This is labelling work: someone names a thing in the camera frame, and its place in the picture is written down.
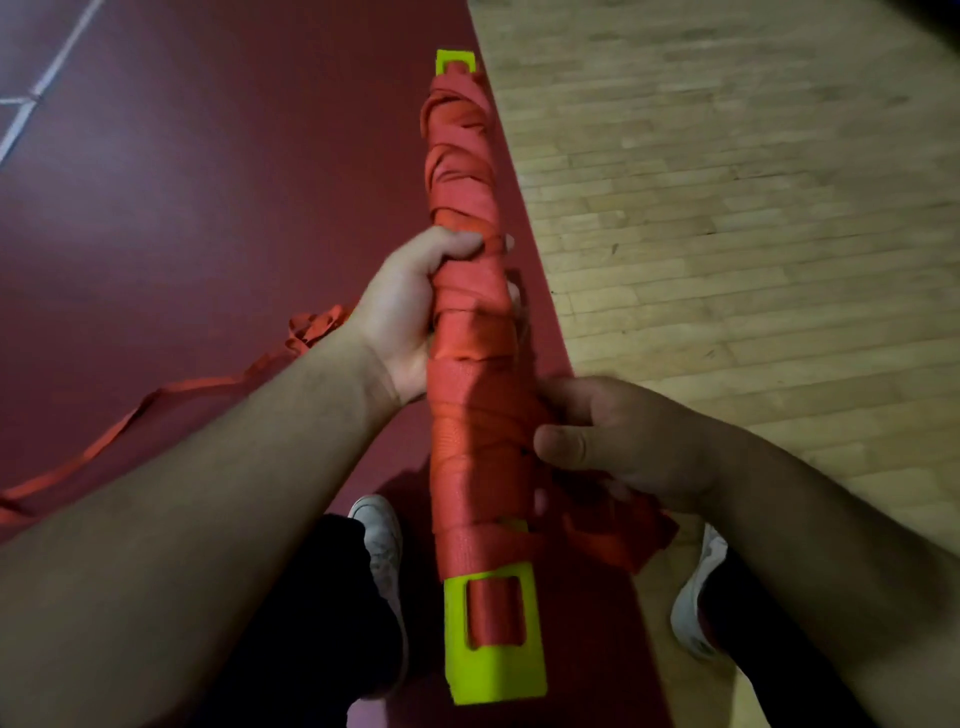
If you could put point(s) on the person's right hand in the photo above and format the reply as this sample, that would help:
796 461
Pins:
645 442

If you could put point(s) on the person's left hand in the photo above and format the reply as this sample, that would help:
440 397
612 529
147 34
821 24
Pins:
397 315

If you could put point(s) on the person's right forearm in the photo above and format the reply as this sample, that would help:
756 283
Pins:
847 577

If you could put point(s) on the person's left forearm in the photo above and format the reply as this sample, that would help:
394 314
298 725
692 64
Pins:
165 540

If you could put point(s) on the white right shoe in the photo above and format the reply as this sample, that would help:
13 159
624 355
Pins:
697 600

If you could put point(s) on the white shoe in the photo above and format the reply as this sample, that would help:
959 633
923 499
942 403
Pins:
697 600
382 540

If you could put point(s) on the white left shoe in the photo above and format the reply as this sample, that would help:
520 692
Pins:
382 540

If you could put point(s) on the black right trouser leg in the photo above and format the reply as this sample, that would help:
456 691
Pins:
780 660

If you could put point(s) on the black trouser leg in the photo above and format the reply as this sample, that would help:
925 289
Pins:
780 660
300 637

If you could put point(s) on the black left trouser leg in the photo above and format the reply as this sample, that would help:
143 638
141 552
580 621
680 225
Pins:
300 637

